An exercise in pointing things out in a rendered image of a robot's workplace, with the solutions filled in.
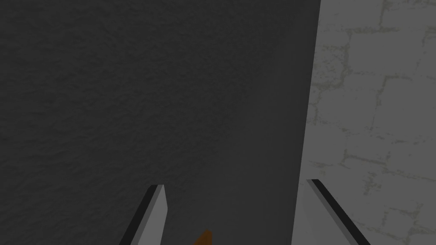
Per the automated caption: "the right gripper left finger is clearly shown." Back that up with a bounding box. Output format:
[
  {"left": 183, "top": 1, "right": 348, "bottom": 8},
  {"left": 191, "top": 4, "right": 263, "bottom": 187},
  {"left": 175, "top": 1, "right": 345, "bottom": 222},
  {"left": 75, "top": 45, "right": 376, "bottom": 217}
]
[{"left": 119, "top": 184, "right": 168, "bottom": 245}]

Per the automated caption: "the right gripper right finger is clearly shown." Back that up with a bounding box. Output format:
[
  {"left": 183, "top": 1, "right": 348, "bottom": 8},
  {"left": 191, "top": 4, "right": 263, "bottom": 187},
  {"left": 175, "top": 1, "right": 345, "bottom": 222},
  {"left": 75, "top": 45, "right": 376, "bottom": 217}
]
[{"left": 291, "top": 178, "right": 371, "bottom": 245}]

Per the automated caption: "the orange wedge-shaped object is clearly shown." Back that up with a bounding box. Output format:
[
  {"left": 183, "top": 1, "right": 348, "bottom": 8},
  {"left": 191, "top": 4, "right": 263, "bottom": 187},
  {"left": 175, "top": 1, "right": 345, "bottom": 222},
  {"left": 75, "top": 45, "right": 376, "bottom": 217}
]
[{"left": 193, "top": 230, "right": 213, "bottom": 245}]

